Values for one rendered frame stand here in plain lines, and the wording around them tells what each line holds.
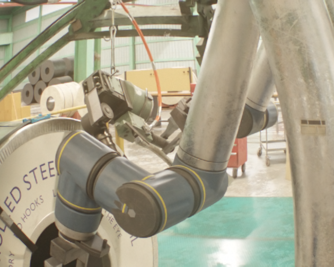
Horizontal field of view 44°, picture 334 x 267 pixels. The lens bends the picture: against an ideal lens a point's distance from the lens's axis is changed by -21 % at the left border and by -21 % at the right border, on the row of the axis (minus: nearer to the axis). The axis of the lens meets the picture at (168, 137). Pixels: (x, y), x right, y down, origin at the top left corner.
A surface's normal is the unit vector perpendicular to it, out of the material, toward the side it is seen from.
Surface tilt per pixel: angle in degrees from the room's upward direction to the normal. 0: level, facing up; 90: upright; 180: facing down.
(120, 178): 49
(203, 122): 91
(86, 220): 112
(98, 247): 24
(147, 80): 90
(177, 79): 90
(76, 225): 106
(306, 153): 93
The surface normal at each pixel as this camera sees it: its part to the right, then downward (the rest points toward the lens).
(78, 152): -0.18, -0.50
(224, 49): -0.39, 0.21
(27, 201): 0.85, 0.02
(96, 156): -0.03, -0.68
